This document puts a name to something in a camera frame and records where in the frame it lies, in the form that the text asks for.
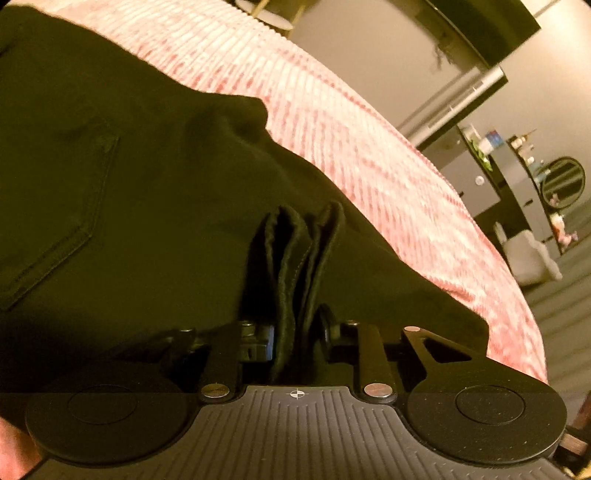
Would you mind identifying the black pants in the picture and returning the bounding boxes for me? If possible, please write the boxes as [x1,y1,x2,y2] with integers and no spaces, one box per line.
[1,6,489,394]

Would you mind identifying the pink ribbed bedspread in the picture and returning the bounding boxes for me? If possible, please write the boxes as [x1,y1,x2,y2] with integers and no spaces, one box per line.
[1,1,566,479]

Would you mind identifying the white fluffy chair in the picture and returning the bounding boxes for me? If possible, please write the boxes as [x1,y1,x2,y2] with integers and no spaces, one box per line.
[494,222,563,287]

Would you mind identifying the grey cabinet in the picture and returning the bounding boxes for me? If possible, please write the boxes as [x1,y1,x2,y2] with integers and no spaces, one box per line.
[424,127,501,217]

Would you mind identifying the grey vanity desk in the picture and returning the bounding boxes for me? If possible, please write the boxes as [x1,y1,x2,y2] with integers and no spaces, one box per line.
[491,143,561,259]

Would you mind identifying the round black mirror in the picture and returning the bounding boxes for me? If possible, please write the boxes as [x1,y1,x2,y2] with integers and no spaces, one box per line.
[541,157,586,210]

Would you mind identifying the white round side table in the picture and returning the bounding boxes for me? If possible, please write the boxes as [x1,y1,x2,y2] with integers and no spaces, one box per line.
[233,0,307,32]

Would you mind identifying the wall mounted black television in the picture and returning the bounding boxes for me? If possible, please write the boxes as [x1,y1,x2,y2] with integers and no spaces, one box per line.
[427,0,541,67]

